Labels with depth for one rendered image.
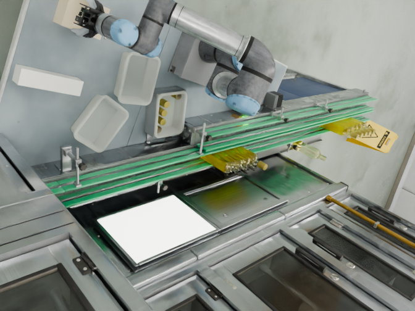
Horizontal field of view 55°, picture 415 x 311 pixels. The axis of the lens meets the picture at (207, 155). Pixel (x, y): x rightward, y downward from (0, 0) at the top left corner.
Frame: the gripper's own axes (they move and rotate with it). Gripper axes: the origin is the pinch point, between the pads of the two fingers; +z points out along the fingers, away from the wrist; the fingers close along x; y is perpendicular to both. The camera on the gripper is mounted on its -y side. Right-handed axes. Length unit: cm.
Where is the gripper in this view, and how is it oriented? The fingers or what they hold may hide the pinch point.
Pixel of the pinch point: (84, 16)
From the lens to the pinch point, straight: 161.3
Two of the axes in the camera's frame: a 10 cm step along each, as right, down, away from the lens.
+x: -3.7, 9.0, 2.0
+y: -6.7, -1.1, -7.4
